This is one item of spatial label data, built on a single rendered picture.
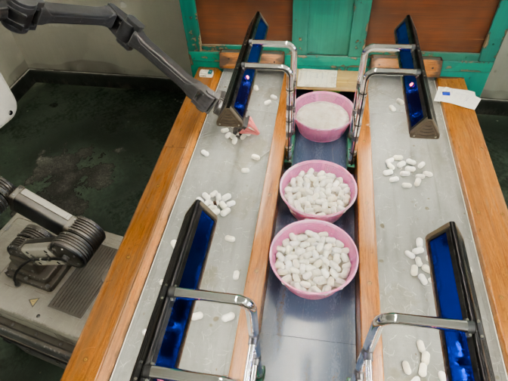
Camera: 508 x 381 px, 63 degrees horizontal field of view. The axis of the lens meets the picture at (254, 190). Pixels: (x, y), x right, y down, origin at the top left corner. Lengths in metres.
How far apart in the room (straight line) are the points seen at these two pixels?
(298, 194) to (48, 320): 0.99
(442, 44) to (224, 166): 1.08
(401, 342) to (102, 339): 0.79
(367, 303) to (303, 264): 0.22
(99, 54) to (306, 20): 1.93
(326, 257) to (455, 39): 1.15
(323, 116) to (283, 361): 1.02
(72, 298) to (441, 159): 1.45
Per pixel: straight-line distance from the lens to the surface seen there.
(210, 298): 0.81
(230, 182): 1.51
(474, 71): 2.13
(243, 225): 1.38
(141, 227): 1.41
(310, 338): 1.26
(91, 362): 1.23
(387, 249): 1.36
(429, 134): 1.27
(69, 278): 1.75
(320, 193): 1.47
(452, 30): 2.02
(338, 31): 1.95
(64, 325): 1.66
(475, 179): 1.62
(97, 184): 2.75
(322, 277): 1.27
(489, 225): 1.50
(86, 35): 3.42
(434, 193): 1.56
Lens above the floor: 1.83
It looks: 48 degrees down
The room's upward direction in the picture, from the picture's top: 4 degrees counter-clockwise
